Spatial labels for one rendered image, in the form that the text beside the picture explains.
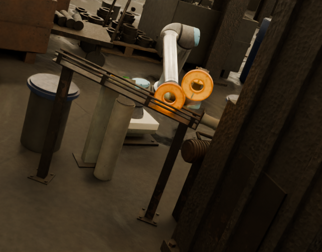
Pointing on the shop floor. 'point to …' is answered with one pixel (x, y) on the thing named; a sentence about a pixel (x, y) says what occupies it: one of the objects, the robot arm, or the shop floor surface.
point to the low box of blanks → (23, 26)
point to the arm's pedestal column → (139, 140)
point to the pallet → (124, 35)
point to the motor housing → (200, 152)
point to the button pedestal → (98, 126)
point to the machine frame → (269, 149)
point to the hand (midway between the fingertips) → (198, 81)
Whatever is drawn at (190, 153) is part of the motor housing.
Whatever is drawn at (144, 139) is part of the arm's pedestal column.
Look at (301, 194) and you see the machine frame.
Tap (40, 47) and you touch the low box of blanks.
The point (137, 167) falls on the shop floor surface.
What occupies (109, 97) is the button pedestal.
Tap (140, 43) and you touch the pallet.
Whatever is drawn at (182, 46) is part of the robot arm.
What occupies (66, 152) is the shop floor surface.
